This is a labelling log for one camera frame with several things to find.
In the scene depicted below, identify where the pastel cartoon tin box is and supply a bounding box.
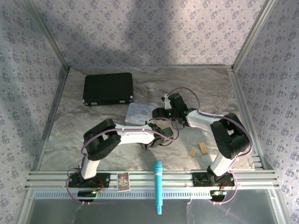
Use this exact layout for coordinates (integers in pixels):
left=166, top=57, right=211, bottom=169
left=124, top=103, right=157, bottom=126

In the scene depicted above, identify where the blue toy microphone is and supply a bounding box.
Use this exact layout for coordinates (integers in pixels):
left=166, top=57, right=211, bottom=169
left=152, top=161, right=164, bottom=216

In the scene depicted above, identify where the colourful playing card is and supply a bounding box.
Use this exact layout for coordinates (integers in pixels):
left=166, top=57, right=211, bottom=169
left=116, top=172, right=130, bottom=193

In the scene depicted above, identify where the black hard case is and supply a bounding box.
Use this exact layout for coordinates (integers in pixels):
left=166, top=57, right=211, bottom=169
left=82, top=72, right=135, bottom=107

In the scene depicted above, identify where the left black controller board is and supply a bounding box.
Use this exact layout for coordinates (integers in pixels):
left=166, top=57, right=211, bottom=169
left=77, top=190, right=97, bottom=199

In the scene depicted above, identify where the black controller board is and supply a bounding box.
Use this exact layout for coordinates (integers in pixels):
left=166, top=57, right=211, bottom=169
left=210, top=189, right=227, bottom=199
left=77, top=190, right=97, bottom=199

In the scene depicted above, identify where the right black controller board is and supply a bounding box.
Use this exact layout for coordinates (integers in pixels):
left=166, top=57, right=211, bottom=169
left=210, top=189, right=227, bottom=199

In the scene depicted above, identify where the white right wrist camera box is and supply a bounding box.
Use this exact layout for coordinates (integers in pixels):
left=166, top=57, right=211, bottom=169
left=161, top=94, right=171, bottom=110

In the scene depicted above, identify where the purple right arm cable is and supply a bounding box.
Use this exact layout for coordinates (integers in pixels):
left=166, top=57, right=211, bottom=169
left=171, top=87, right=255, bottom=206

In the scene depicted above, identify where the aluminium multi-slot rail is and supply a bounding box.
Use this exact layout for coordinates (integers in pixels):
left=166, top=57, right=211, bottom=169
left=25, top=170, right=280, bottom=189

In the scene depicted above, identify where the grey slotted cable duct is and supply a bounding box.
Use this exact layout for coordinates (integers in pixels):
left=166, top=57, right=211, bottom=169
left=33, top=189, right=274, bottom=200

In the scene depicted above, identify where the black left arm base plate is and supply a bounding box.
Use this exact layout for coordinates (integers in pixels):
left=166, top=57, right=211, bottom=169
left=68, top=173, right=111, bottom=188

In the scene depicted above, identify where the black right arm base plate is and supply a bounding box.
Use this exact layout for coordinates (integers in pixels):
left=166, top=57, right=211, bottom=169
left=192, top=173, right=235, bottom=188

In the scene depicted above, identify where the aluminium table side rail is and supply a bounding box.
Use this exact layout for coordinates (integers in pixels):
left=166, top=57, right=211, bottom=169
left=227, top=67, right=267, bottom=169
left=32, top=66, right=71, bottom=171

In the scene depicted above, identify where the aluminium frame post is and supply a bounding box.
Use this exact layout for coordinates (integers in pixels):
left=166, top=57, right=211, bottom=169
left=24, top=0, right=71, bottom=69
left=230, top=0, right=278, bottom=71

